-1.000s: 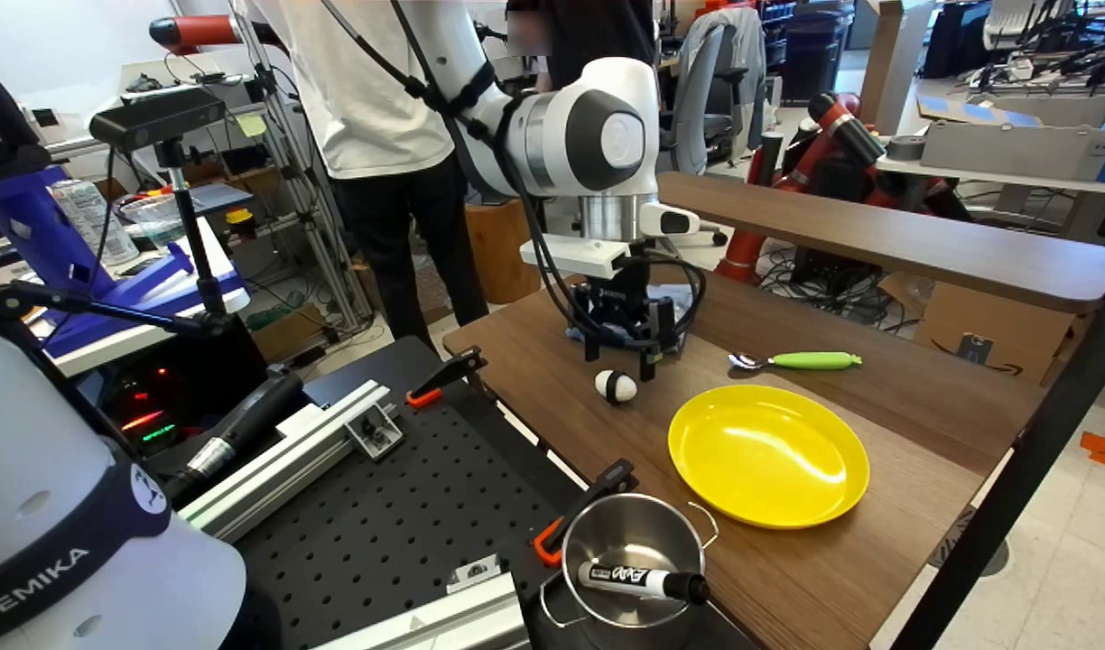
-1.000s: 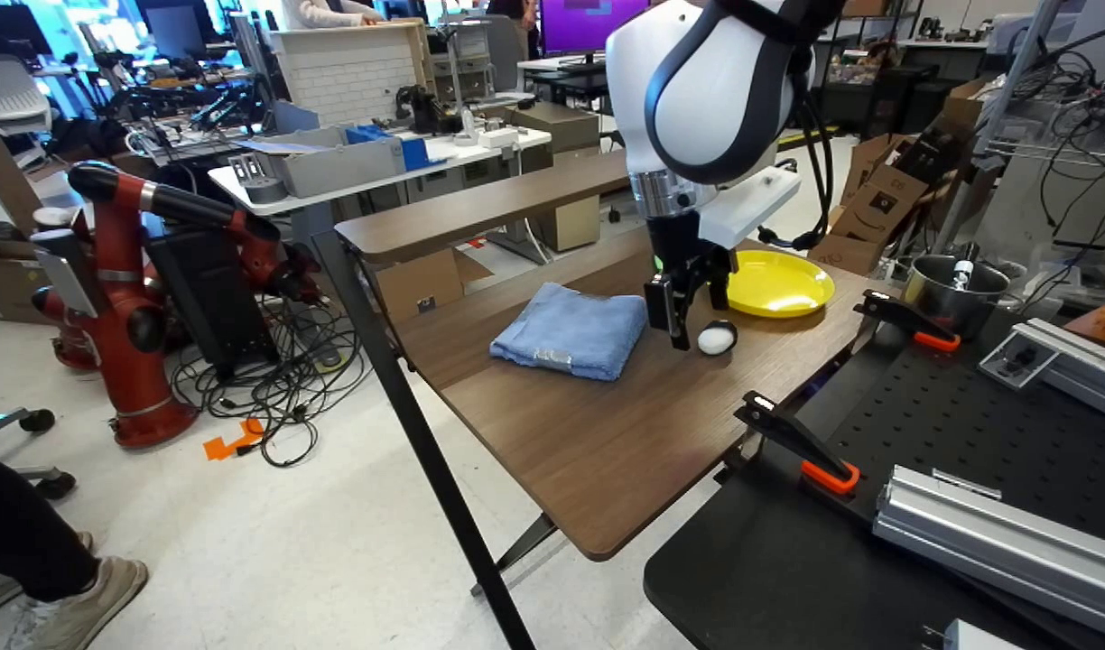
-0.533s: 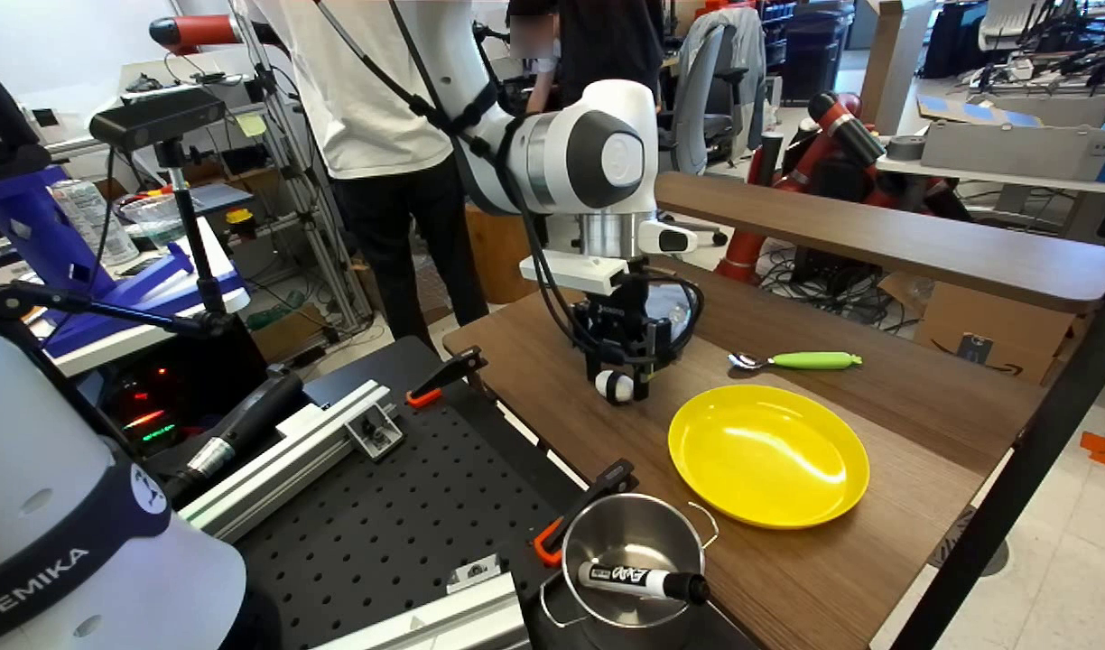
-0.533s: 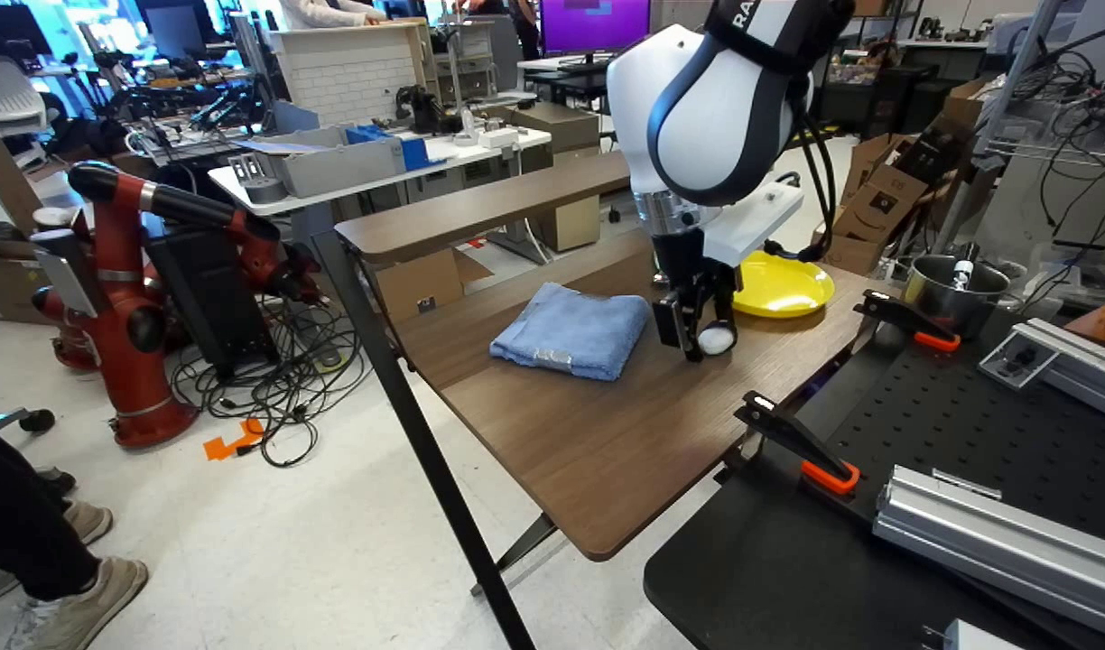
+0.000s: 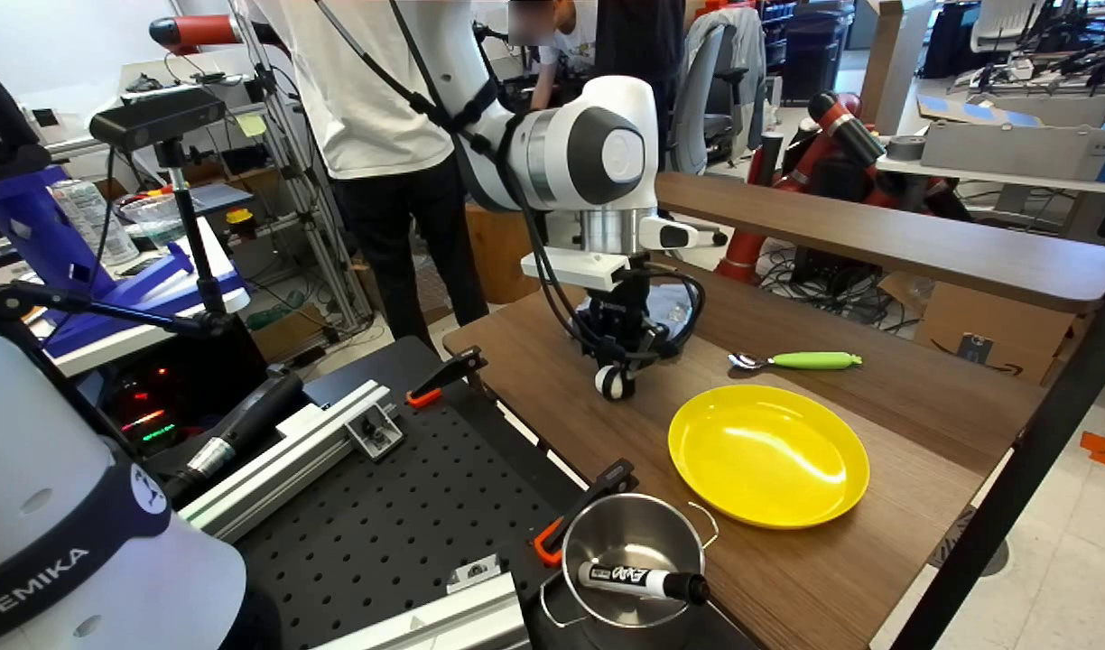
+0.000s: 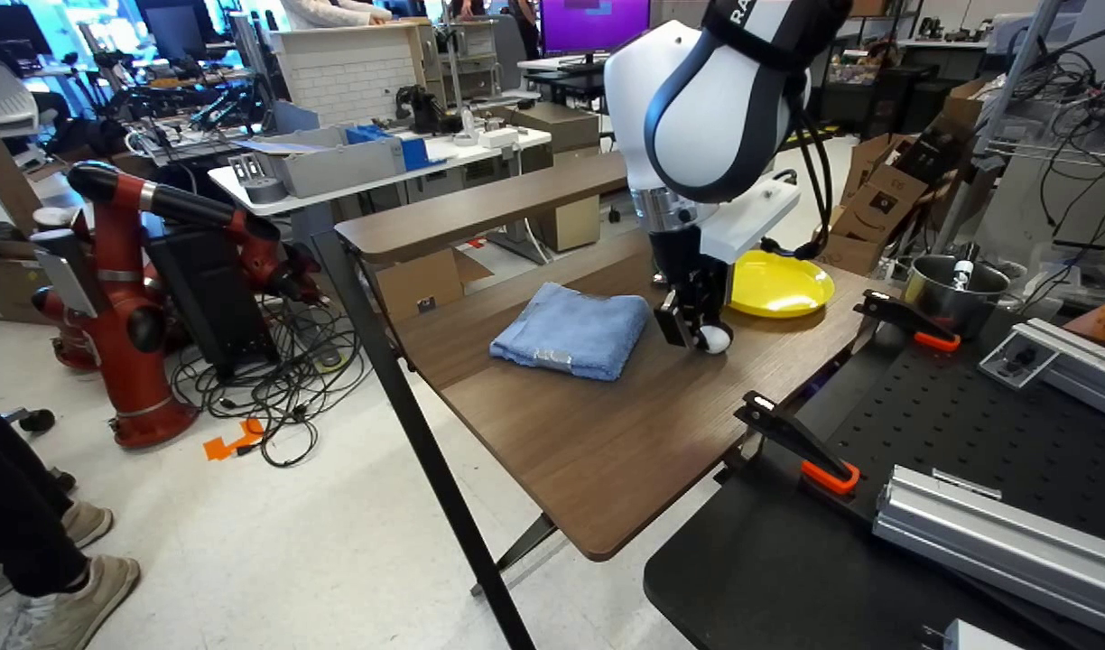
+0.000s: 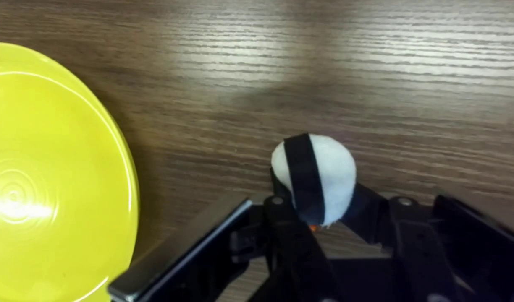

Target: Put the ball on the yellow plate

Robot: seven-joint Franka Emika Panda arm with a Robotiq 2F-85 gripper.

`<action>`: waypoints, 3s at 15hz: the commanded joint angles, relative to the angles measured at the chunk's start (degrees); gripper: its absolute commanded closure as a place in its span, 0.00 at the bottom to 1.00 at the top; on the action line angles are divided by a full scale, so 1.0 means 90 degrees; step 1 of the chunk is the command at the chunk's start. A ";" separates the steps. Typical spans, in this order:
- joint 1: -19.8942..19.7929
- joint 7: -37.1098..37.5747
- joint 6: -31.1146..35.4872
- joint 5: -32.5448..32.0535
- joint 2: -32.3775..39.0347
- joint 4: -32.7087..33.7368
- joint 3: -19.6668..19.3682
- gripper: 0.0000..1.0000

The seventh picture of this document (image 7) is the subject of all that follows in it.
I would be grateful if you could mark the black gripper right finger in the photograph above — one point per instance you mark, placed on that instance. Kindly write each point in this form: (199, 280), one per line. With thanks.
(447, 244)

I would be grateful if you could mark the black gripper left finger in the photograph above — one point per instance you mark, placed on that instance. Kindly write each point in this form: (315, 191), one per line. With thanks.
(212, 251)

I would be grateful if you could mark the white ball with black stripe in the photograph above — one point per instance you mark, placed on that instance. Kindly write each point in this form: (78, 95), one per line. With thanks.
(335, 172)

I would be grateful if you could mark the yellow round plate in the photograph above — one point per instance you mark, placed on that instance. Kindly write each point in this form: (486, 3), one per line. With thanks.
(56, 184)

